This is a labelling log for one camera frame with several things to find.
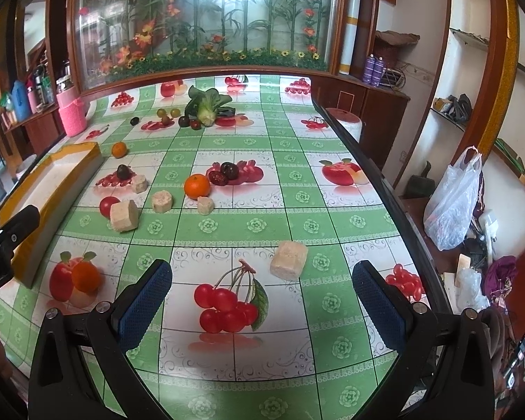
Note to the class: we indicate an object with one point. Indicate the dark wooden cabinet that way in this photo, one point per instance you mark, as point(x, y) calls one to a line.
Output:
point(380, 109)

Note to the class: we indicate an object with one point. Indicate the red tomato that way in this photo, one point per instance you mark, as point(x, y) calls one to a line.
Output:
point(106, 204)

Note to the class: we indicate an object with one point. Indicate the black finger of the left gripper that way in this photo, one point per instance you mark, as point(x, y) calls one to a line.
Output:
point(19, 228)

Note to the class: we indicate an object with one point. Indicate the white red paper roll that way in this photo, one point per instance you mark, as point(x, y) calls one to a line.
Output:
point(352, 123)

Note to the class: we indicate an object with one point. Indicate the green bok choy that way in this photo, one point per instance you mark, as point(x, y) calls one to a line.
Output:
point(205, 104)

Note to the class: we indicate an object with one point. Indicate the rolled white poster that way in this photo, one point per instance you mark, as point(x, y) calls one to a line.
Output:
point(348, 46)

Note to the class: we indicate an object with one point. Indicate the small far orange tangerine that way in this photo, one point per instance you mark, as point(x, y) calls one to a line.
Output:
point(119, 149)

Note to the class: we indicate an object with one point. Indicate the small beige foam piece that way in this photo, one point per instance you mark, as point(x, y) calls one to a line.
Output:
point(205, 205)

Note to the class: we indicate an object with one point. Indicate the pink knitted sleeve cup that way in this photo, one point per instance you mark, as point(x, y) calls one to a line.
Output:
point(72, 112)

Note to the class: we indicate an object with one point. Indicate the large beige foam cube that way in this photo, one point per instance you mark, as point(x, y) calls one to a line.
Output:
point(124, 216)

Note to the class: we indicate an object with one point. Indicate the small foam piece near plum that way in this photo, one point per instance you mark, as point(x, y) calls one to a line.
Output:
point(139, 184)

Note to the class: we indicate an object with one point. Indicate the purple spray can left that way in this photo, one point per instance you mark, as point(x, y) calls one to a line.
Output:
point(368, 68)

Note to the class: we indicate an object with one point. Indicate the flower mural glass panel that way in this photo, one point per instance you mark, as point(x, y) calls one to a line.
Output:
point(120, 41)

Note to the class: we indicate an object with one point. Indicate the beige foam cylinder piece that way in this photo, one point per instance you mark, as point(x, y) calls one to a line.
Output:
point(162, 201)

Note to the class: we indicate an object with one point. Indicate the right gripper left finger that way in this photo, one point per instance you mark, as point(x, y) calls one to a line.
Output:
point(139, 303)

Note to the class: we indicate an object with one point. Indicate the white plastic bag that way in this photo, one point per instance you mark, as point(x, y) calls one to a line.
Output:
point(449, 211)

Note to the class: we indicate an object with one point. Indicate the dark purple plum centre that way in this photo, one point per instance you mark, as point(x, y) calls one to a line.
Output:
point(230, 170)

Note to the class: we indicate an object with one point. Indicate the beige foam cube right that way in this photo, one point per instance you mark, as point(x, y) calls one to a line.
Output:
point(289, 260)

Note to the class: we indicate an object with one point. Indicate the purple spray can right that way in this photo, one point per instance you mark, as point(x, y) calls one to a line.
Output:
point(378, 71)

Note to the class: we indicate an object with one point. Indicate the large orange tangerine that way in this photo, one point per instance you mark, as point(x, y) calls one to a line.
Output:
point(196, 186)

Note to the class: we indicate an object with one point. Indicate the dark plum near bok choy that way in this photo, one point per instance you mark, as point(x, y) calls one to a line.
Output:
point(184, 121)

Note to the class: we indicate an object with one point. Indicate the dark plum on cherries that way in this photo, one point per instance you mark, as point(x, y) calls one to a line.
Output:
point(123, 172)

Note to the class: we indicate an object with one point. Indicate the purple spray can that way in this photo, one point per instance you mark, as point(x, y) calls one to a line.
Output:
point(378, 71)
point(368, 68)

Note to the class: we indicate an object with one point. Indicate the blue plastic jug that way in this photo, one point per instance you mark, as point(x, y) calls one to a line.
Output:
point(20, 101)

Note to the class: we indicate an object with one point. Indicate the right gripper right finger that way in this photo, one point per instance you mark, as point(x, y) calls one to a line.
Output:
point(377, 298)

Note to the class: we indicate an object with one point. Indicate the red date near bok choy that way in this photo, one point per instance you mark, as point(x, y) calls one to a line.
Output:
point(195, 124)

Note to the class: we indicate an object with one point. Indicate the white foam tray yellow tape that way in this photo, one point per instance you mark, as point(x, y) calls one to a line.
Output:
point(52, 187)

